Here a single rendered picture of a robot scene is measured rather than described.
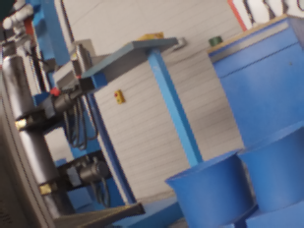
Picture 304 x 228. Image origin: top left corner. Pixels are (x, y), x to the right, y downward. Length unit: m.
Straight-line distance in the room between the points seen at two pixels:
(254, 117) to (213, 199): 1.39
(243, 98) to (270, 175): 1.54
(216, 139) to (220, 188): 2.96
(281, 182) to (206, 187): 0.30
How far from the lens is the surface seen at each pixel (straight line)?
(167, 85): 2.53
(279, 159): 1.27
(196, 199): 1.46
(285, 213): 1.30
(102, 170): 2.66
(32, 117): 2.84
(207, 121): 4.41
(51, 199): 2.94
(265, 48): 2.66
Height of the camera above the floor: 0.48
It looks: 4 degrees up
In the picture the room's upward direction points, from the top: 22 degrees counter-clockwise
